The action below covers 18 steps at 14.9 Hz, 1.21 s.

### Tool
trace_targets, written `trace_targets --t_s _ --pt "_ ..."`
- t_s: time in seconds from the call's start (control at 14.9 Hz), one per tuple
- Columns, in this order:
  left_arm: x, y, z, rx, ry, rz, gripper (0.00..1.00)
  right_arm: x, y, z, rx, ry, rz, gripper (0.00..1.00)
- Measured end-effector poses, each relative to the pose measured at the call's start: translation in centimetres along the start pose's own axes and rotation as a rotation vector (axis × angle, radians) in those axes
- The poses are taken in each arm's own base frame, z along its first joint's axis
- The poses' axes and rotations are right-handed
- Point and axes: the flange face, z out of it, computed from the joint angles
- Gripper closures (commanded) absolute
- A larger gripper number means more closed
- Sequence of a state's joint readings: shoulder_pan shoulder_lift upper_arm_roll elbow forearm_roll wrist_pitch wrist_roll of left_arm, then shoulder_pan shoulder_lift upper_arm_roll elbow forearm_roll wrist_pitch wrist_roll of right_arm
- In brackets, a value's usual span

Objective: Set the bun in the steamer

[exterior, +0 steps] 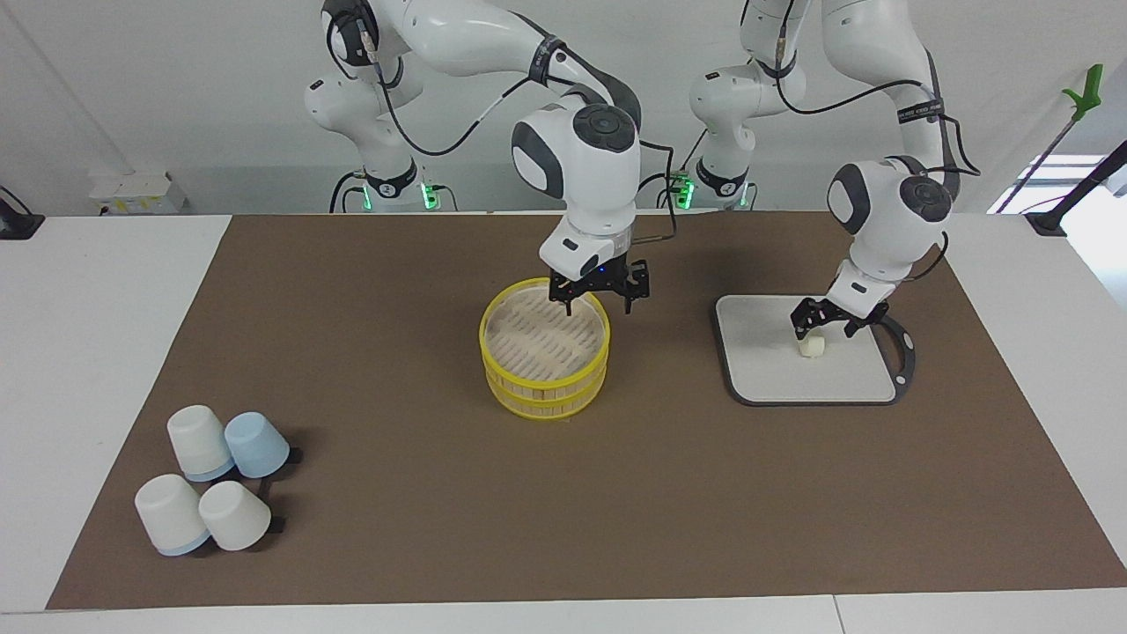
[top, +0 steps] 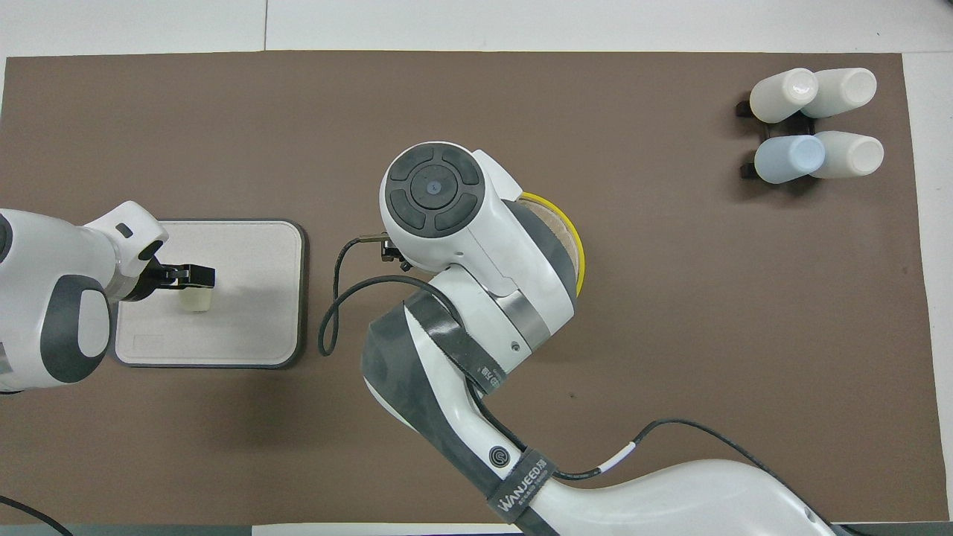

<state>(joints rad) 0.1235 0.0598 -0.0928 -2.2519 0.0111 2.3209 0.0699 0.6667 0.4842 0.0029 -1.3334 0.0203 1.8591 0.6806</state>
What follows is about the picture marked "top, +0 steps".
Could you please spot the white bottle with glossy cap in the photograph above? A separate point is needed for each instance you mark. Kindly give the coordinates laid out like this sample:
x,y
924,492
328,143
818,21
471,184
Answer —
x,y
782,95

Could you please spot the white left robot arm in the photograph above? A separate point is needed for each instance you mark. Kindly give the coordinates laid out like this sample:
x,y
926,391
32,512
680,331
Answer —
x,y
45,246

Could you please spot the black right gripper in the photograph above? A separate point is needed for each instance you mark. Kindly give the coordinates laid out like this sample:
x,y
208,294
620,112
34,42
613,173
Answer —
x,y
392,249

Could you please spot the light blue plastic bottle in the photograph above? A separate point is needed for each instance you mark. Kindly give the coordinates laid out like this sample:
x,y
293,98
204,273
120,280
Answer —
x,y
788,158

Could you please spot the yellow steamer basket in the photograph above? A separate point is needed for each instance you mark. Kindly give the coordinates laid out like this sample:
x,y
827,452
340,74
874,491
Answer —
x,y
569,238

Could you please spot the brown table mat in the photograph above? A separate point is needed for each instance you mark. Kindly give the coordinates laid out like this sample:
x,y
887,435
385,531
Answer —
x,y
447,112

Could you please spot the white steamed bun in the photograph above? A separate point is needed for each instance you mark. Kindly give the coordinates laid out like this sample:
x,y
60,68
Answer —
x,y
195,299

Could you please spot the white plastic bottle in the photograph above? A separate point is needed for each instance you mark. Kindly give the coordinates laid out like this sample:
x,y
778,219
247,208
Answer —
x,y
852,154
845,89

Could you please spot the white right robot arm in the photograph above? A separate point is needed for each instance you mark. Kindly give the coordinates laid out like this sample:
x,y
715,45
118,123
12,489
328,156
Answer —
x,y
476,246

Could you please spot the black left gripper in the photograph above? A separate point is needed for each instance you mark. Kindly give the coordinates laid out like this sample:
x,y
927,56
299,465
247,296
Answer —
x,y
145,281

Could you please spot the black bottle rack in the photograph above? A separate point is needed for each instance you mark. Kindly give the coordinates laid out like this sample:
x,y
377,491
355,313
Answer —
x,y
747,109

